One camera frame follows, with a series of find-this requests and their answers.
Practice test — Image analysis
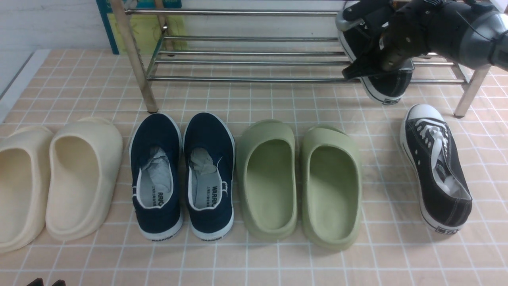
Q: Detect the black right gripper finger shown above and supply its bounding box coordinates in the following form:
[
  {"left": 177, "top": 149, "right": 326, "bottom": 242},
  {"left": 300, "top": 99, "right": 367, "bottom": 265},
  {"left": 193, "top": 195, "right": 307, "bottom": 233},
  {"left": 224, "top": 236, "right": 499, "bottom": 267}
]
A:
[
  {"left": 342, "top": 0, "right": 395, "bottom": 22},
  {"left": 342, "top": 54, "right": 388, "bottom": 80}
]

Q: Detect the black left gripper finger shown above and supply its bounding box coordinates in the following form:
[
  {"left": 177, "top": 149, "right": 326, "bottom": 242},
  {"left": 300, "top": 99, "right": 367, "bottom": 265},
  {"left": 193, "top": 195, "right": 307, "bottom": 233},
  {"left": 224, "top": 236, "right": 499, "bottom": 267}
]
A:
[
  {"left": 27, "top": 278, "right": 44, "bottom": 286},
  {"left": 52, "top": 279, "right": 66, "bottom": 286}
]

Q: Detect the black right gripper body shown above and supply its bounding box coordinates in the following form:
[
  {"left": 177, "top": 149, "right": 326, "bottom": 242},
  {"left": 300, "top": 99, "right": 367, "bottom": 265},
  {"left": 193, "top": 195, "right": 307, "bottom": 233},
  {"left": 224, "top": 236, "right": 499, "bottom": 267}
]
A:
[{"left": 379, "top": 0, "right": 467, "bottom": 72}]

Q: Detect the black canvas sneaker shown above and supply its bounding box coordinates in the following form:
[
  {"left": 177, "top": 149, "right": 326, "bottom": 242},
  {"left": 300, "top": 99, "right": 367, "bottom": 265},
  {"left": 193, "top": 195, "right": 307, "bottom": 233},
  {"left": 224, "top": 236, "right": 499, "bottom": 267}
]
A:
[
  {"left": 335, "top": 12, "right": 414, "bottom": 105},
  {"left": 400, "top": 104, "right": 473, "bottom": 235}
]

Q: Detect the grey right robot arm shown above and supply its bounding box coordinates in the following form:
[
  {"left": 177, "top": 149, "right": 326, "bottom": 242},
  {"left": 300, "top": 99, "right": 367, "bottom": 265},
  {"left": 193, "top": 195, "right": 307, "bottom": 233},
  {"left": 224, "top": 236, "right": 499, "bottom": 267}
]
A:
[{"left": 336, "top": 0, "right": 507, "bottom": 80}]

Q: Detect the metal shoe rack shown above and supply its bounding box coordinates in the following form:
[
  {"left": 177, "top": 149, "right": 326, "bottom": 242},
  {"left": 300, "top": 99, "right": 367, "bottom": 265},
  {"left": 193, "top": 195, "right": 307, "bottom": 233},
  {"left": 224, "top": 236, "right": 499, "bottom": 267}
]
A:
[{"left": 110, "top": 0, "right": 493, "bottom": 118}]

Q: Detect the green foam slide right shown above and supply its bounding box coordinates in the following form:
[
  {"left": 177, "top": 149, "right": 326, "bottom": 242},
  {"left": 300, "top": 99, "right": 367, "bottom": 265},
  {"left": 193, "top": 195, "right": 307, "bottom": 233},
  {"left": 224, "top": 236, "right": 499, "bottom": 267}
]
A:
[{"left": 300, "top": 124, "right": 363, "bottom": 251}]

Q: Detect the green foam slide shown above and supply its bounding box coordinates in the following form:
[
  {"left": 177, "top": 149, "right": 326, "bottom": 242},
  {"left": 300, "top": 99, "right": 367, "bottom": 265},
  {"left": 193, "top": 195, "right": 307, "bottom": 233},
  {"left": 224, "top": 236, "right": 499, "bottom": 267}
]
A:
[
  {"left": 300, "top": 124, "right": 363, "bottom": 251},
  {"left": 236, "top": 119, "right": 298, "bottom": 241}
]

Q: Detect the cream foam slide right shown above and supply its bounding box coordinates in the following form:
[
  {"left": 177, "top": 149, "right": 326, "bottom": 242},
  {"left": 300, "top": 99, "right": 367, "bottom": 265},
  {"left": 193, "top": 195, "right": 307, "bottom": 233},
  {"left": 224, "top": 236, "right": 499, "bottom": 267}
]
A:
[{"left": 46, "top": 117, "right": 123, "bottom": 241}]

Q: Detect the cream foam slide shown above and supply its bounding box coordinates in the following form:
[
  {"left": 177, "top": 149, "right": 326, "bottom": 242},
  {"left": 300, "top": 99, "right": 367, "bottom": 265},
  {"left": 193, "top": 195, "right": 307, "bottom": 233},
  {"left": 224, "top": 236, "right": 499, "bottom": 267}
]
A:
[
  {"left": 46, "top": 117, "right": 123, "bottom": 241},
  {"left": 0, "top": 126, "right": 53, "bottom": 253}
]

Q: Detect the cream foam slide left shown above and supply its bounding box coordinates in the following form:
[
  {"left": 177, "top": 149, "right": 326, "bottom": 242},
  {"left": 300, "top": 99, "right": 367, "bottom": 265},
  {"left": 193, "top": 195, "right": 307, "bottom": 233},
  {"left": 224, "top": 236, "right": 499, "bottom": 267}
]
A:
[{"left": 0, "top": 126, "right": 53, "bottom": 253}]

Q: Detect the green foam slide left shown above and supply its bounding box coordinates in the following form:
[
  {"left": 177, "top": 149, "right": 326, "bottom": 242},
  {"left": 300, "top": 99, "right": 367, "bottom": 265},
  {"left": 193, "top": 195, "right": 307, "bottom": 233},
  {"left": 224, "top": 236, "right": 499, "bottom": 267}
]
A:
[{"left": 236, "top": 119, "right": 298, "bottom": 241}]

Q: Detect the navy slip-on shoe left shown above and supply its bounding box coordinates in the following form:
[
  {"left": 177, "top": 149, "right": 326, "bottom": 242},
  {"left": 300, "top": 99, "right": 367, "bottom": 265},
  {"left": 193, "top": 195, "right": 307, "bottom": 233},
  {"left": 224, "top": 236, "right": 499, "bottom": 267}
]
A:
[{"left": 129, "top": 113, "right": 184, "bottom": 242}]

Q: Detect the navy slip-on shoe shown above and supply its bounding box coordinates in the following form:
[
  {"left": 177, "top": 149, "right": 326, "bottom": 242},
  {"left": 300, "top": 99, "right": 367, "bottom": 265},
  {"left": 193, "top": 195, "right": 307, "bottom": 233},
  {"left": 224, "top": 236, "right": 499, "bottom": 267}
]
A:
[
  {"left": 129, "top": 113, "right": 184, "bottom": 242},
  {"left": 183, "top": 112, "right": 235, "bottom": 242}
]

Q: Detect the navy slip-on shoe right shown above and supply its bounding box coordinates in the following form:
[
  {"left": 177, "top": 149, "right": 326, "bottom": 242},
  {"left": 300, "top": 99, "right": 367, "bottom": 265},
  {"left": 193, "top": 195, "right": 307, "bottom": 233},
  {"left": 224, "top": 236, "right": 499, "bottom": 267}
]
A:
[{"left": 183, "top": 112, "right": 235, "bottom": 242}]

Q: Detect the teal yellow box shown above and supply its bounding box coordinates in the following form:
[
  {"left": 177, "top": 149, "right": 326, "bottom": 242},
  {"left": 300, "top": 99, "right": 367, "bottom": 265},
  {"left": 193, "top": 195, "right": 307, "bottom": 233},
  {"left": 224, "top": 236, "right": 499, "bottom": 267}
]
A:
[{"left": 96, "top": 0, "right": 187, "bottom": 55}]

